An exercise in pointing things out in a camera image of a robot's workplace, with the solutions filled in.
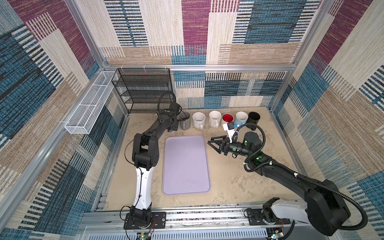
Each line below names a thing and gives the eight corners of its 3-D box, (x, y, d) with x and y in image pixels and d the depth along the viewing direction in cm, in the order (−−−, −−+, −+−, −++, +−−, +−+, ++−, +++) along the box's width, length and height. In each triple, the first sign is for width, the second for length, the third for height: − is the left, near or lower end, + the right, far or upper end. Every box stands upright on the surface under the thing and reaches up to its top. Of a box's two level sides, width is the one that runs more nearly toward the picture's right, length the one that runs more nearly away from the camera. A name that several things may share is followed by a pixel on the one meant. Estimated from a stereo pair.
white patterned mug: (209, 131, 109) (210, 121, 101) (208, 120, 116) (209, 110, 108) (220, 131, 109) (222, 121, 101) (218, 120, 116) (220, 110, 108)
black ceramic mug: (244, 129, 111) (247, 120, 103) (247, 119, 117) (251, 110, 109) (253, 132, 109) (258, 123, 101) (256, 122, 115) (261, 113, 107)
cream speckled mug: (190, 130, 111) (189, 121, 103) (194, 119, 117) (194, 110, 110) (201, 133, 109) (202, 125, 101) (205, 122, 116) (206, 113, 108)
